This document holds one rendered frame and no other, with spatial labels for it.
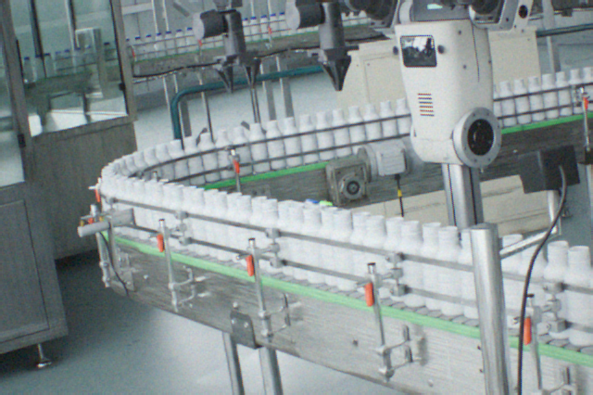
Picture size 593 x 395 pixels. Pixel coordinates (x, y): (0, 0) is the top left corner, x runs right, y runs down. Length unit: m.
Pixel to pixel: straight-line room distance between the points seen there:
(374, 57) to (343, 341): 4.22
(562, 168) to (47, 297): 4.64
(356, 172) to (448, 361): 1.98
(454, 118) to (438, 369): 0.97
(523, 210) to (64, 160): 2.90
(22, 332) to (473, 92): 3.20
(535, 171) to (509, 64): 5.65
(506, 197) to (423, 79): 3.93
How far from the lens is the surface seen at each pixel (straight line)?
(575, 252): 2.05
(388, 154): 4.22
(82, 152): 7.92
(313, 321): 2.71
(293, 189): 4.30
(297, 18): 2.70
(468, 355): 2.29
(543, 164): 1.38
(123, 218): 3.48
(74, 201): 7.92
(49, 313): 5.88
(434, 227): 2.36
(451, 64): 3.14
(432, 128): 3.22
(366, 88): 6.73
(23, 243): 5.78
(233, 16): 3.13
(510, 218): 7.13
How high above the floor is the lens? 1.68
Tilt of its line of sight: 10 degrees down
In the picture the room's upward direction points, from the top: 9 degrees counter-clockwise
